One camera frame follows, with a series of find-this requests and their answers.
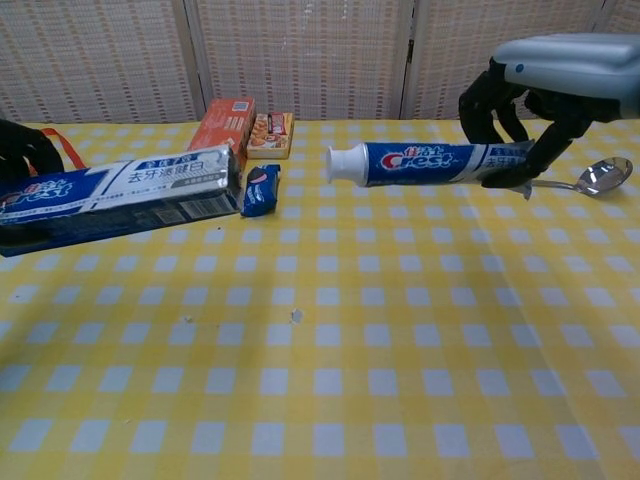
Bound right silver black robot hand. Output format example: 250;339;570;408
458;31;640;191

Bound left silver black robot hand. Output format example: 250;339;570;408
0;118;66;182

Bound blue white Crest toothpaste box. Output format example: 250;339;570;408
0;145;245;258

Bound blue white Crest toothpaste tube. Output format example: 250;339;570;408
325;139;539;202

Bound orange cardboard box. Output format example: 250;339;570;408
187;97;258;170

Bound yellow snack box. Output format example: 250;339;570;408
246;111;295;160

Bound blue cookie packet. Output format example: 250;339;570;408
240;163;283;218

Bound yellow white checked tablecloth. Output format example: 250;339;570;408
0;117;640;480

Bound steel ladle with black handle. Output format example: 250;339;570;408
528;156;635;200

